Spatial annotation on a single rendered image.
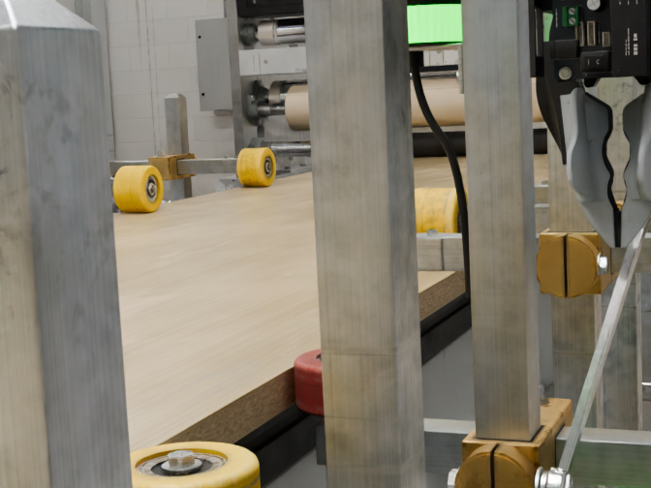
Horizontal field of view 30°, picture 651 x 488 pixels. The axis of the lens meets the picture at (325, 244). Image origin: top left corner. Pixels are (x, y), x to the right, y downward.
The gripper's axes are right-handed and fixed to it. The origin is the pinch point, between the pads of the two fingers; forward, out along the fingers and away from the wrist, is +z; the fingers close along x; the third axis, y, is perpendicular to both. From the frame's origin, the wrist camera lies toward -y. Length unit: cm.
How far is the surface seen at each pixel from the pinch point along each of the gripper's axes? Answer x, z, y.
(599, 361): -1.8, 8.8, -2.5
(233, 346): -31.3, 10.9, -11.8
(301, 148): -120, 7, -238
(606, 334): -1.4, 7.2, -3.1
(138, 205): -95, 9, -106
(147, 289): -53, 11, -35
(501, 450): -7.3, 13.9, 0.5
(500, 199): -7.4, -1.3, -1.6
